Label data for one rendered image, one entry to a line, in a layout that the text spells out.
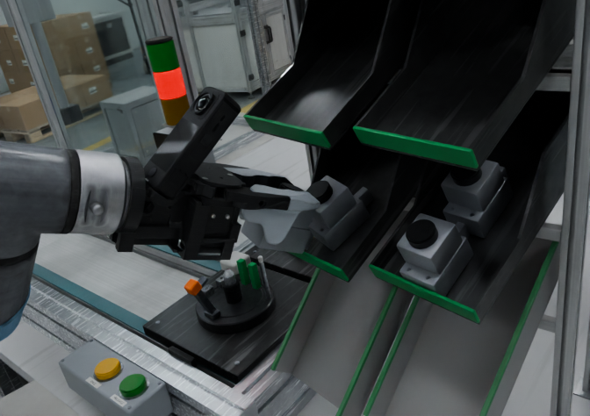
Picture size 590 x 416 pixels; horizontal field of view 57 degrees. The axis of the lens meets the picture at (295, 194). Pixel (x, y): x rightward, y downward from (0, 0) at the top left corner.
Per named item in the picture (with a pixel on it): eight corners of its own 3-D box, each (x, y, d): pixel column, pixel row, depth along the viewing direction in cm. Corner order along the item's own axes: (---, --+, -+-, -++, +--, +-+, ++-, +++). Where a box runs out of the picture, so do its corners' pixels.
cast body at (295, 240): (258, 248, 59) (281, 189, 58) (240, 232, 62) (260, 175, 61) (316, 256, 64) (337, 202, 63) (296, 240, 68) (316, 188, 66)
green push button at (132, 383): (132, 405, 82) (128, 396, 81) (117, 395, 84) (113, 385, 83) (154, 388, 84) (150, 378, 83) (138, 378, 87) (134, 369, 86)
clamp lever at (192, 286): (212, 317, 91) (190, 290, 86) (204, 313, 92) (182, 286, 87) (225, 299, 93) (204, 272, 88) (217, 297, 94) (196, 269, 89)
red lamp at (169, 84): (170, 100, 99) (164, 74, 96) (154, 98, 102) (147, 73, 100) (191, 92, 102) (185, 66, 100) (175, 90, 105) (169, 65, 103)
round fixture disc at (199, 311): (236, 344, 88) (234, 334, 87) (181, 318, 96) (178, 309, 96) (291, 297, 97) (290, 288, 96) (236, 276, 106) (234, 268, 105)
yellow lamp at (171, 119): (177, 126, 101) (171, 101, 99) (161, 124, 104) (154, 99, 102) (197, 118, 104) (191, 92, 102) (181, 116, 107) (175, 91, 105)
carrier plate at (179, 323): (240, 386, 82) (236, 375, 81) (145, 334, 97) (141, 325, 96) (332, 298, 98) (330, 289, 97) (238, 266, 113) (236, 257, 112)
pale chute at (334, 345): (358, 422, 68) (337, 419, 65) (291, 373, 78) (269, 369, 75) (448, 218, 71) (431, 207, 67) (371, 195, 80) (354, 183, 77)
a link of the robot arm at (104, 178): (68, 138, 50) (88, 167, 44) (117, 144, 53) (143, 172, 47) (55, 213, 52) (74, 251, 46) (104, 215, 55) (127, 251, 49)
